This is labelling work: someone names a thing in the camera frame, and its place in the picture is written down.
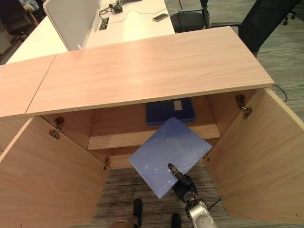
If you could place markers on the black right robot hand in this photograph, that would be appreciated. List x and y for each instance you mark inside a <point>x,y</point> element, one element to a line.
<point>184,183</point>

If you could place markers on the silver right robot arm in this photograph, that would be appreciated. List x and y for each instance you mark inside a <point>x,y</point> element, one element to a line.
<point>202,213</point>

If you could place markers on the dark blue labelled folder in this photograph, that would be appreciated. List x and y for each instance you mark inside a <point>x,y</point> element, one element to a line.
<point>161,114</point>

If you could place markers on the wooden cabinet door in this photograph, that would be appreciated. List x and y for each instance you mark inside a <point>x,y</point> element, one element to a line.
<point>259,154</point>
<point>47,175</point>

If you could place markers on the wooden cabinet shelf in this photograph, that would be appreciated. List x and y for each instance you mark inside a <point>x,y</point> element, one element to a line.
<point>118,135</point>

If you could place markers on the wooden office cabinet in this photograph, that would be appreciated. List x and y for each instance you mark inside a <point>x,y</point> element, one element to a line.
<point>147,71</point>

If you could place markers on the white office desk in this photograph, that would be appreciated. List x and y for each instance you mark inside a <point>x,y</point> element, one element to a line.
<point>133,26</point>

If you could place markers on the black mesh office chair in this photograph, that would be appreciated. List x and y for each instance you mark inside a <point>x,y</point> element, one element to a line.
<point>263,21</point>

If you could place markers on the adjacent wooden cabinet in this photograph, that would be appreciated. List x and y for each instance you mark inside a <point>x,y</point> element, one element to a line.
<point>21,88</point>

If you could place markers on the dark office chair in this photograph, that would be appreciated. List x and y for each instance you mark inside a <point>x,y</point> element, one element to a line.
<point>16,16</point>

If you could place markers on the brass door hinge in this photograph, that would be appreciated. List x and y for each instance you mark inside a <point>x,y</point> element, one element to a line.
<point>106,163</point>
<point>243,105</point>
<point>56,128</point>
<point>207,158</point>

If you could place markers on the dark right robot foot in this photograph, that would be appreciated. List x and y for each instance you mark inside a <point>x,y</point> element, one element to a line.
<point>176,221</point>

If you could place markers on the dark robot foot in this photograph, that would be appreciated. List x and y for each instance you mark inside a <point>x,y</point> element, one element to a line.
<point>137,210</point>
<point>176,221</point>

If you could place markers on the dark left robot foot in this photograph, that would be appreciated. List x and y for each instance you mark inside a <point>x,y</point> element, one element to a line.
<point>137,210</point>

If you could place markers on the smartphone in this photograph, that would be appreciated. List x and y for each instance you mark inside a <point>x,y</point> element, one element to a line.
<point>160,17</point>

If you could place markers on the small black electronic gadget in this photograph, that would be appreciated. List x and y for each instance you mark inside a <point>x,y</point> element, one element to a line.
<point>116,8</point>

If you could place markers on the white desk divider panel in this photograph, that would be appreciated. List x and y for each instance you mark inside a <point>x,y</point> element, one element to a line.
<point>71,21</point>

